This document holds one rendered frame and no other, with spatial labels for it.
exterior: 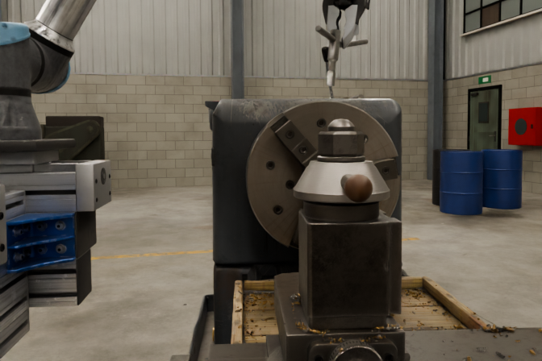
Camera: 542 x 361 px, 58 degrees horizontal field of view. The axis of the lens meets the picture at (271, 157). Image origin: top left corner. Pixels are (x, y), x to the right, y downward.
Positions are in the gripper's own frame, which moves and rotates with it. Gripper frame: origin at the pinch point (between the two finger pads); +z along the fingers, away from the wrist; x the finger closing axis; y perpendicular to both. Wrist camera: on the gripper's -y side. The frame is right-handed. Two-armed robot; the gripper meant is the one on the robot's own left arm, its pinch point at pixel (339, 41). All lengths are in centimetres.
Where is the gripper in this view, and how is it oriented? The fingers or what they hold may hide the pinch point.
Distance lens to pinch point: 108.6
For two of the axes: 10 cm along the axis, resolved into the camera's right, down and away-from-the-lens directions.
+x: -8.9, -1.1, 4.4
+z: -1.0, 9.9, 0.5
